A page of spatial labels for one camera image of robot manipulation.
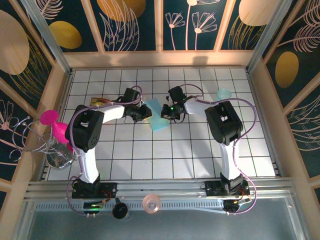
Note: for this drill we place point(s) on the aluminium frame post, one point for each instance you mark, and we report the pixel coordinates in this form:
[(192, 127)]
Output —
[(267, 35), (47, 35)]

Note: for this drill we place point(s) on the grey metal sheet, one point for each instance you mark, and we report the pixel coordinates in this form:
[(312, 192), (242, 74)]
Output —
[(162, 227)]

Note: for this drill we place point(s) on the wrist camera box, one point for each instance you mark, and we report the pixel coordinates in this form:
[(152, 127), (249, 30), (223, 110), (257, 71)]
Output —
[(131, 96), (177, 94)]

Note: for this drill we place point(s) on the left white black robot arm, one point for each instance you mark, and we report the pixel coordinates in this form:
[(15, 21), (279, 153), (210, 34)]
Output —
[(87, 162)]

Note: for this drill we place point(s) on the pink wine glass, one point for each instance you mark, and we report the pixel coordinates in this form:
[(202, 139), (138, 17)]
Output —
[(60, 132)]

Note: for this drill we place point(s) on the black round cap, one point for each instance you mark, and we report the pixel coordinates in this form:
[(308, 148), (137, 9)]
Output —
[(120, 211)]

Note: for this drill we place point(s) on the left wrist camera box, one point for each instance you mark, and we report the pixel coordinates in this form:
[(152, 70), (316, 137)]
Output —
[(131, 96)]

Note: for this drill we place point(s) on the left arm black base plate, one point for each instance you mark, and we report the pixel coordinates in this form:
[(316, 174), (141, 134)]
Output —
[(110, 190)]

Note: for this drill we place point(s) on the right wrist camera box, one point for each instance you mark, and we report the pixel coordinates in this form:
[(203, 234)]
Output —
[(177, 94)]

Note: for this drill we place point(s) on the perforated metal strip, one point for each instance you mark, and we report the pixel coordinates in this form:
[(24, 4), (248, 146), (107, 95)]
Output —
[(180, 205)]

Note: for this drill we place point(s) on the light blue cloth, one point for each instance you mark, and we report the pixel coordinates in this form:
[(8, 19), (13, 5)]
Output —
[(158, 122)]

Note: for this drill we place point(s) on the translucent teal plastic cup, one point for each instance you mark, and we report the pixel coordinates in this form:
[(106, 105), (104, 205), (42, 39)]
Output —
[(223, 94)]

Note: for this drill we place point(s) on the aluminium mounting rail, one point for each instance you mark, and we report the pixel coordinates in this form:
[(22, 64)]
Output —
[(162, 187)]

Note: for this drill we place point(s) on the colourful candy bag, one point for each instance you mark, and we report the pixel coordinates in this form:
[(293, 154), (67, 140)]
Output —
[(98, 101)]

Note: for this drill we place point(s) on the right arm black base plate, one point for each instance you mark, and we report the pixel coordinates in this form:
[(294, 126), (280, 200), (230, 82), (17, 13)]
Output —
[(212, 188)]

